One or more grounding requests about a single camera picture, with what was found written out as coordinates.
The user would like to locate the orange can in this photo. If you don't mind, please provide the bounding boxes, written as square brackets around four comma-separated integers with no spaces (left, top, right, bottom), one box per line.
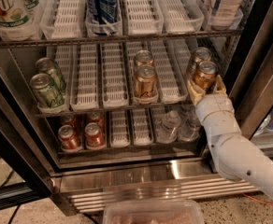
[135,65,157,99]
[134,49,154,66]
[185,47,212,78]
[193,61,218,91]

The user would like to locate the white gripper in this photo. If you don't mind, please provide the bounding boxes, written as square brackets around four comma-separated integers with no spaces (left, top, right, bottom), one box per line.
[187,75,235,124]

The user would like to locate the red can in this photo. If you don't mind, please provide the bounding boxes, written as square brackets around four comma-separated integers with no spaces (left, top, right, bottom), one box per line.
[87,112,105,131]
[58,125,81,152]
[60,115,79,132]
[84,122,105,149]

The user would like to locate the stainless fridge cabinet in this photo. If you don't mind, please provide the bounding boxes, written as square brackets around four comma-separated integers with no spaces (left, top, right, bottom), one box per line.
[0,0,273,216]

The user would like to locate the rear right red can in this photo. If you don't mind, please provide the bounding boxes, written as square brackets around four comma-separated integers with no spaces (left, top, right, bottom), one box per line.
[87,112,105,131]

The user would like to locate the black cable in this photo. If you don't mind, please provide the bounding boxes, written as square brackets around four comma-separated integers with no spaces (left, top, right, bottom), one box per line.
[7,203,22,224]

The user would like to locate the right clear water bottle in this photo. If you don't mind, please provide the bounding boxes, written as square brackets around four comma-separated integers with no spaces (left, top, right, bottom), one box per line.
[179,105,201,142]

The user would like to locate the clear water bottle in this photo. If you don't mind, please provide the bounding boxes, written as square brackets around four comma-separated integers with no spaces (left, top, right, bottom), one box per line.
[157,110,181,144]
[179,105,201,142]

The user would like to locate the white labelled bottle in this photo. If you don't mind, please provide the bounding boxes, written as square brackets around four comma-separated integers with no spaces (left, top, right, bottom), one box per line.
[209,0,242,30]

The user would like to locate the blue pepsi bottle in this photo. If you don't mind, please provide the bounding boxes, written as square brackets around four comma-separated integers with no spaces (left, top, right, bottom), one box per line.
[87,0,119,35]

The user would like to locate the rear green can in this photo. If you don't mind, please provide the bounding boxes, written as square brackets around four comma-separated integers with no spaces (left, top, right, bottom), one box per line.
[36,57,66,94]

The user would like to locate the orange cable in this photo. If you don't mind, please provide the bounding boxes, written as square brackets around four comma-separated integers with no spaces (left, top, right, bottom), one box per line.
[242,193,273,207]

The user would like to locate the clear plastic container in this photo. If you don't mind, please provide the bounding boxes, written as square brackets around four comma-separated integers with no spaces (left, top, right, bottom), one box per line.
[103,199,205,224]

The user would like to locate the top wire shelf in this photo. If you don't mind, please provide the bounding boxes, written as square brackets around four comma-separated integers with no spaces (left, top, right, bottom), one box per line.
[0,29,242,49]

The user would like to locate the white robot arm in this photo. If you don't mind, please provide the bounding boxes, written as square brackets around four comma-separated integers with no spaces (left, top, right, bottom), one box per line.
[186,77,273,200]

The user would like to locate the wire shelf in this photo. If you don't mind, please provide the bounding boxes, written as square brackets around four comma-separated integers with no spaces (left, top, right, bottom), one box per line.
[0,29,242,49]
[35,99,191,118]

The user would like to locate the front left red can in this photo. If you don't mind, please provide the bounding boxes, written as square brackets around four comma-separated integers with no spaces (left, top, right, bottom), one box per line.
[58,125,81,152]

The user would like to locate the left clear water bottle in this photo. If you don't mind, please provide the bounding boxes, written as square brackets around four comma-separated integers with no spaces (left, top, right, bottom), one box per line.
[157,110,181,144]

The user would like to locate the front right red can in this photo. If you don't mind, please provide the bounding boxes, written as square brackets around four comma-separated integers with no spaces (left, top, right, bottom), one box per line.
[84,122,105,149]

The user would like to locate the rear left red can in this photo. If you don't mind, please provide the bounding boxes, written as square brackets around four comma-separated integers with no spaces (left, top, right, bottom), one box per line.
[60,115,79,132]

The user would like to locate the front green can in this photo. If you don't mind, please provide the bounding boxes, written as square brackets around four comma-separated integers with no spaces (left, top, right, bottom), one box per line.
[30,73,65,108]

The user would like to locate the glass fridge door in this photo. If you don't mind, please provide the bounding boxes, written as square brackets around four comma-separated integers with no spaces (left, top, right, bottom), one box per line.
[0,93,52,210]

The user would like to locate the middle wire shelf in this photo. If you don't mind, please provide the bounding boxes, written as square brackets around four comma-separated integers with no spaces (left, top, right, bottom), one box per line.
[35,99,191,118]

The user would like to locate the green can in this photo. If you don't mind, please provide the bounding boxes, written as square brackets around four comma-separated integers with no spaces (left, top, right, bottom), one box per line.
[30,73,65,108]
[36,57,66,94]

